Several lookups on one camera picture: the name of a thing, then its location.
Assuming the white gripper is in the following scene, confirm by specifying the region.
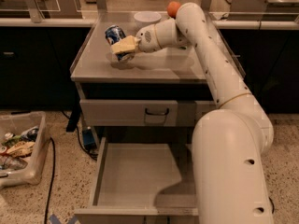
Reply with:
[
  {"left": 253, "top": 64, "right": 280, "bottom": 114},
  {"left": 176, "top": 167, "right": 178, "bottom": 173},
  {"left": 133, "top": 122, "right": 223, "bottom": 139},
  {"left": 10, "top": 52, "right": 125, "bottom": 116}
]
[{"left": 111, "top": 24, "right": 160, "bottom": 54}]

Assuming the blue pepsi can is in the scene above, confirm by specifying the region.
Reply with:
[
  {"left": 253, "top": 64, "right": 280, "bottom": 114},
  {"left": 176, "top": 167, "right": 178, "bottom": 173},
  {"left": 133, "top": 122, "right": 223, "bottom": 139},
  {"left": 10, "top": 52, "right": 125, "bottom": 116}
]
[{"left": 105, "top": 25, "right": 135, "bottom": 63}]

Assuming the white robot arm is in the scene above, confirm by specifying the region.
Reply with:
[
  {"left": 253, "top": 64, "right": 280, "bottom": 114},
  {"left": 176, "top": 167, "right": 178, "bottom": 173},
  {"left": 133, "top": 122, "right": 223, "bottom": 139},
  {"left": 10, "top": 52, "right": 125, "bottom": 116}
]
[{"left": 111, "top": 3, "right": 274, "bottom": 224}]

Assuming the grey drawer cabinet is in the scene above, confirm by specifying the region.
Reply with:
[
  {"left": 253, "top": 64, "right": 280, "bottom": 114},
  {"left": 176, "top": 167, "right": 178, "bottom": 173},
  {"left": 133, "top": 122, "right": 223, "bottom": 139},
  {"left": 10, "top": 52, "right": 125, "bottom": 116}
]
[{"left": 69, "top": 10, "right": 247, "bottom": 224}]

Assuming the closed top drawer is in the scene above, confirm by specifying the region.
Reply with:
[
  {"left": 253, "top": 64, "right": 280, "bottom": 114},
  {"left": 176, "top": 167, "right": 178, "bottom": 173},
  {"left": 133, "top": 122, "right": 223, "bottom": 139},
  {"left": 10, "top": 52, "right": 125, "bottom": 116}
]
[{"left": 80, "top": 99, "right": 216, "bottom": 127}]

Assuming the open middle drawer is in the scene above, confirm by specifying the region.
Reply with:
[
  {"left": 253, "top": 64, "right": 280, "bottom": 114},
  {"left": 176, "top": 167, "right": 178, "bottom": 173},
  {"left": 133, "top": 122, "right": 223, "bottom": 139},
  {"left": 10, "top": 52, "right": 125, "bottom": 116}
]
[{"left": 75, "top": 140, "right": 199, "bottom": 224}]

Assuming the white bowl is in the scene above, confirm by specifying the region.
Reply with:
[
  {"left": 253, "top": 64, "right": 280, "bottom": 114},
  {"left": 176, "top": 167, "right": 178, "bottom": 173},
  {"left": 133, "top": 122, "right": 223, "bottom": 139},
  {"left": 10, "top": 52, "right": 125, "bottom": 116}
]
[{"left": 134, "top": 11, "right": 162, "bottom": 28}]

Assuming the orange fruit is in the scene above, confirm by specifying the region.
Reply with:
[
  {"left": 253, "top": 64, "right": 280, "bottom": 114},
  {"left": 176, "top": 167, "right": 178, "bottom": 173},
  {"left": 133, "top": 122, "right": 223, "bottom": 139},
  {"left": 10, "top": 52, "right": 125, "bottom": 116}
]
[{"left": 166, "top": 1, "right": 181, "bottom": 18}]

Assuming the blue power adapter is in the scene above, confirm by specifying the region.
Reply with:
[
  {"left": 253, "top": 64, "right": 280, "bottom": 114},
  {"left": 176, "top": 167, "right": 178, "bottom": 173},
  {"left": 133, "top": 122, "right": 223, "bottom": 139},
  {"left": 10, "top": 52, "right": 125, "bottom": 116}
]
[{"left": 82, "top": 129, "right": 96, "bottom": 150}]

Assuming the clear plastic bin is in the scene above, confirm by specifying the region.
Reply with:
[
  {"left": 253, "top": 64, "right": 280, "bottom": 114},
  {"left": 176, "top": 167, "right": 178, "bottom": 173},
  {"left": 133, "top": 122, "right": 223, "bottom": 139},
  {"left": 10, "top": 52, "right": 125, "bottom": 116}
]
[{"left": 0, "top": 112, "right": 50, "bottom": 189}]

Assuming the blue tape on floor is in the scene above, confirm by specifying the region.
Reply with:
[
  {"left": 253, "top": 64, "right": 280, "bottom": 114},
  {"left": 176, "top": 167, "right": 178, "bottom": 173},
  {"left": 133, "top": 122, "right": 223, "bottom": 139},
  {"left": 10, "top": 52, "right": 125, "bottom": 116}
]
[{"left": 48, "top": 214, "right": 78, "bottom": 224}]

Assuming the black floor cable left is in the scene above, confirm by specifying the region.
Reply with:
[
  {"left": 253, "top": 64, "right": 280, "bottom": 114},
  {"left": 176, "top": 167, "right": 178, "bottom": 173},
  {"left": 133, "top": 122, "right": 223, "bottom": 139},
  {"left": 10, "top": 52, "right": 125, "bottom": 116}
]
[{"left": 44, "top": 136, "right": 57, "bottom": 224}]

